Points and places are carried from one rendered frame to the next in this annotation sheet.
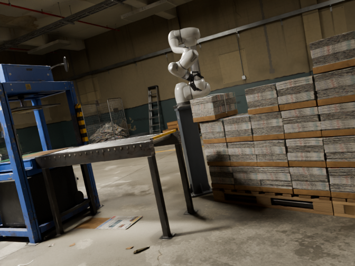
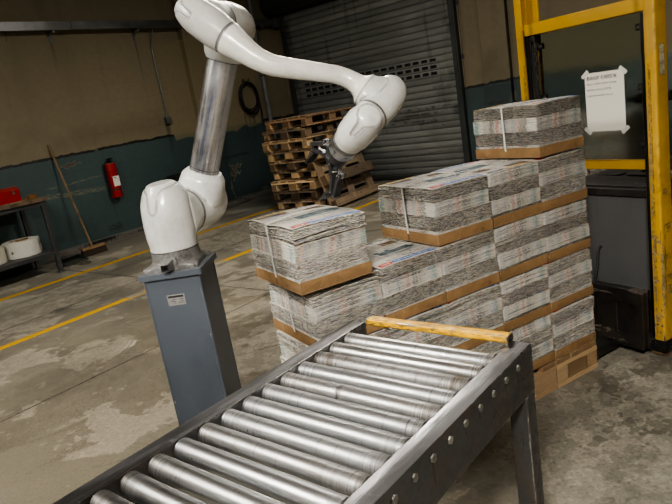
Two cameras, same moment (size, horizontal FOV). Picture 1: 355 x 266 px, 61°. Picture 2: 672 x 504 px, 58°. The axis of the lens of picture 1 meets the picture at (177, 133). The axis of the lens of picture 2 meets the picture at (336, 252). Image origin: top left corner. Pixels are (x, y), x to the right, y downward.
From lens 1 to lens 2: 2.97 m
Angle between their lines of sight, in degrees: 75
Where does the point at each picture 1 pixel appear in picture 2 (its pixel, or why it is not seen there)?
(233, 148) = (406, 334)
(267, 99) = (474, 207)
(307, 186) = not seen: hidden behind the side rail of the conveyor
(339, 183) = (565, 332)
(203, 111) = (335, 257)
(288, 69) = not seen: outside the picture
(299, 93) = (520, 191)
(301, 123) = (522, 246)
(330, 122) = (557, 237)
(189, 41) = not seen: hidden behind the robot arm
